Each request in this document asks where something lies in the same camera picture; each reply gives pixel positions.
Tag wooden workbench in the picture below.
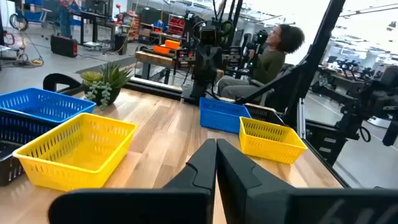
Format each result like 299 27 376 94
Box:
134 49 224 88

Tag black equipment case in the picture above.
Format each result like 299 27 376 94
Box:
50 34 79 58

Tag person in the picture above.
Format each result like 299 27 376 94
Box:
57 0 80 38
217 24 306 101

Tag yellow cable coil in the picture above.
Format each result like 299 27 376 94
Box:
12 52 45 68

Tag blue plastic basket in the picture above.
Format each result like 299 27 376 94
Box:
0 87 96 124
198 96 252 134

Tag silver aluminium profile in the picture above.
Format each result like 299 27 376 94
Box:
296 98 307 139

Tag orange box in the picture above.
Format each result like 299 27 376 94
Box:
164 39 181 50
153 45 171 55

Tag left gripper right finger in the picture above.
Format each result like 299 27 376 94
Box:
216 138 398 224

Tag black table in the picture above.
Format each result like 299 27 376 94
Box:
71 11 116 47

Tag black plastic basket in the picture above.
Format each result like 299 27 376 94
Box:
0 108 58 187
244 103 285 127

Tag black curved clamp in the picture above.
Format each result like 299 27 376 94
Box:
42 73 83 96

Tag yellow plastic basket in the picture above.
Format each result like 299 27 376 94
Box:
12 112 138 192
238 116 308 165

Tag succulent plant in black pot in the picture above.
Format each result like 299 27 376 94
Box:
80 61 133 111

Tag black metal rig frame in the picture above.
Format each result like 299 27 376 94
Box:
126 0 351 189

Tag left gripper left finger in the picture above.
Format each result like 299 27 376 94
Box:
48 138 218 224

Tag red storage bins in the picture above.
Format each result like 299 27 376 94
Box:
167 17 186 35

